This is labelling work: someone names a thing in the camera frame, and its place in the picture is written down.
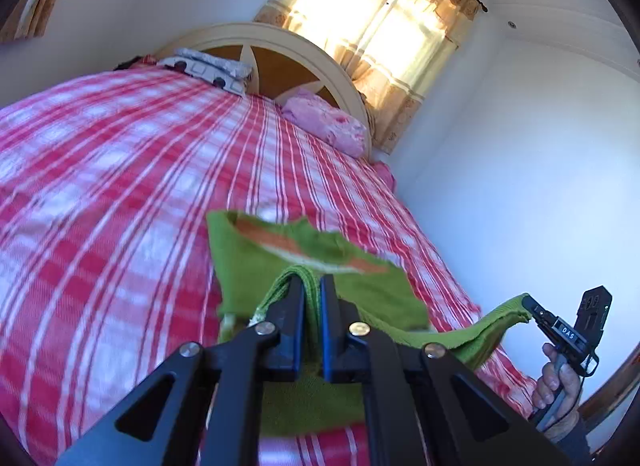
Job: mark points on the pink floral pillow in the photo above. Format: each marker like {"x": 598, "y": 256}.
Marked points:
{"x": 332, "y": 125}

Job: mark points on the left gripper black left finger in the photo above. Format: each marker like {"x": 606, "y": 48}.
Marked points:
{"x": 202, "y": 405}

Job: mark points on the beige curtain side window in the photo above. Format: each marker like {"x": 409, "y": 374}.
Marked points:
{"x": 28, "y": 20}

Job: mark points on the person's right hand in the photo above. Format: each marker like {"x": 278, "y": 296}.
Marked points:
{"x": 555, "y": 377}

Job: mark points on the red white plaid bedspread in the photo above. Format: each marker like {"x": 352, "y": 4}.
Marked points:
{"x": 124, "y": 200}

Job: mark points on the cream wooden headboard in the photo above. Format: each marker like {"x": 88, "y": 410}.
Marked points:
{"x": 282, "y": 62}

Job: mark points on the green orange knit sweater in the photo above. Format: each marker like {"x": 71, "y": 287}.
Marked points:
{"x": 320, "y": 265}

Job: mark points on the beige curtain behind headboard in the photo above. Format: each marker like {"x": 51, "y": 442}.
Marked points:
{"x": 393, "y": 50}

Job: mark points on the grey white patterned pillow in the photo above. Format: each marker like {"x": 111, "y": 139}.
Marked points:
{"x": 229, "y": 75}

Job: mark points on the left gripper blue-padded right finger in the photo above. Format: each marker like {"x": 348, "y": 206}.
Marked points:
{"x": 422, "y": 405}

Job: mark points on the pink sheet bed edge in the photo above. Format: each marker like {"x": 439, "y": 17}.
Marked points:
{"x": 385, "y": 174}

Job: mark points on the right dark sleeve forearm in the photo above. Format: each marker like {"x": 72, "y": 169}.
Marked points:
{"x": 574, "y": 445}

